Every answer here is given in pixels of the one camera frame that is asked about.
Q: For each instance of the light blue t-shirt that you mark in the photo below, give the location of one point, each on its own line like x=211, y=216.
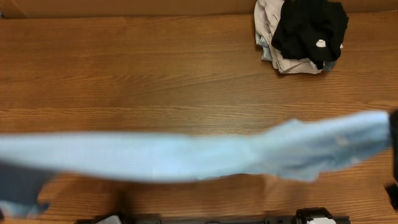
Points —
x=293, y=150

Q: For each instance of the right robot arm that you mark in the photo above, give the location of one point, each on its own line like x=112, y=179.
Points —
x=358, y=201

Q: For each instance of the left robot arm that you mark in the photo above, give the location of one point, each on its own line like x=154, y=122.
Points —
x=113, y=219

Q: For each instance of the light denim garment in pile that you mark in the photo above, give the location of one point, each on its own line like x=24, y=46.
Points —
x=299, y=66

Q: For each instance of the beige garment in pile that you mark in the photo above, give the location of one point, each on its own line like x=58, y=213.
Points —
x=266, y=19

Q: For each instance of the black garment on pile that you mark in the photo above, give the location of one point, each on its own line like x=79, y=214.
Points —
x=312, y=29

